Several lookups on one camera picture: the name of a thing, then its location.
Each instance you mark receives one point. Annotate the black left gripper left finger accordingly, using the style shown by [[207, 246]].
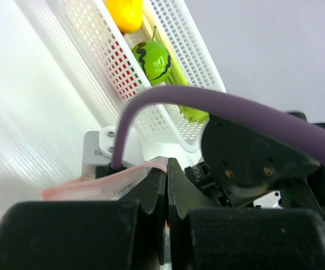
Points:
[[124, 234]]

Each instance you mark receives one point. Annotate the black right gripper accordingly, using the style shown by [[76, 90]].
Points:
[[239, 165]]

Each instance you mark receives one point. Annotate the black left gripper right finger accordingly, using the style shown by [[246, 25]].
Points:
[[205, 236]]

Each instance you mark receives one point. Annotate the clear polka dot zip bag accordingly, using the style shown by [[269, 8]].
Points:
[[111, 187]]

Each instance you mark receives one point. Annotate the pale green toy celery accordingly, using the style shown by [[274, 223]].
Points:
[[153, 27]]

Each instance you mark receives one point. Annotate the green toy pepper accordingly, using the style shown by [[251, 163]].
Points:
[[154, 59]]

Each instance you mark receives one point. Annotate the red toy chili pepper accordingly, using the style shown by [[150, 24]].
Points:
[[124, 78]]

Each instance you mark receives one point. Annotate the yellow toy pear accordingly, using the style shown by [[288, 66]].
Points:
[[127, 14]]

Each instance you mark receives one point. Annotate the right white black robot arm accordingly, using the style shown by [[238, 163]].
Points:
[[308, 195]]

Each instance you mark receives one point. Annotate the white plastic basket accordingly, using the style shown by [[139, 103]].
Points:
[[93, 31]]

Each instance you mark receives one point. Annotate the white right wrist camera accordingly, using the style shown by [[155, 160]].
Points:
[[98, 147]]

